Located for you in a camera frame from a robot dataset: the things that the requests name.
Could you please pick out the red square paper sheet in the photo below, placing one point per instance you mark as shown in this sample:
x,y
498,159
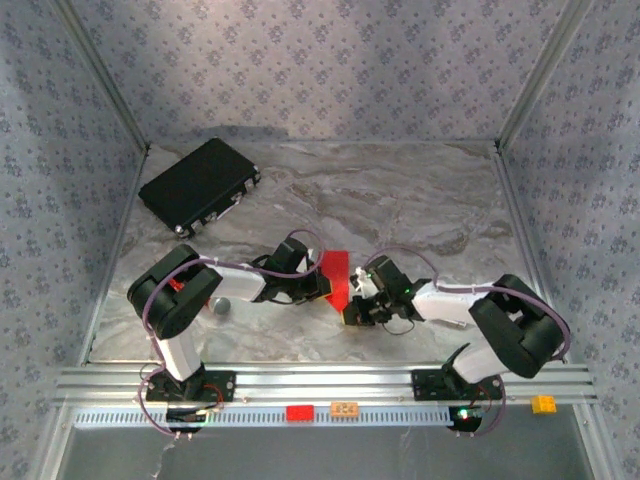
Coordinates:
x,y
337,280

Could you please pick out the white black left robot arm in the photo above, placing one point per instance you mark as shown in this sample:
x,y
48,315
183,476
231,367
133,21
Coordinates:
x,y
240,285

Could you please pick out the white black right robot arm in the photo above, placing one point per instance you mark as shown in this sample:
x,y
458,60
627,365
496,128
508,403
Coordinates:
x,y
445,302

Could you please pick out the orange number tag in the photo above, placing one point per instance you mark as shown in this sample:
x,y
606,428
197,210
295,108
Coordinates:
x,y
344,409

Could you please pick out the red toy brick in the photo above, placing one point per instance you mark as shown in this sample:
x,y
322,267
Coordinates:
x,y
300,413

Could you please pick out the black briefcase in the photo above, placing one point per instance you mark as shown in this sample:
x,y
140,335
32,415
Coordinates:
x,y
195,185

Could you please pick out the yellow toy brick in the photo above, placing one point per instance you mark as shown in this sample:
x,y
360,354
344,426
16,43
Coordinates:
x,y
544,404

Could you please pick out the long aluminium mounting rail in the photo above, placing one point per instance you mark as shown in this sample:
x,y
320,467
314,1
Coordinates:
x,y
325,382

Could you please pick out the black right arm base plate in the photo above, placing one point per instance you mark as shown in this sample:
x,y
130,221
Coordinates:
x,y
425,385

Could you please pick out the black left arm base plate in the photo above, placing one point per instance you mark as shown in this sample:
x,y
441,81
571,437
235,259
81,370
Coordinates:
x,y
225,386

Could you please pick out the aluminium frame bar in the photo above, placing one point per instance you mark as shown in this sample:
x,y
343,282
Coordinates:
x,y
52,450
117,252
526,240
111,82
606,460
540,75

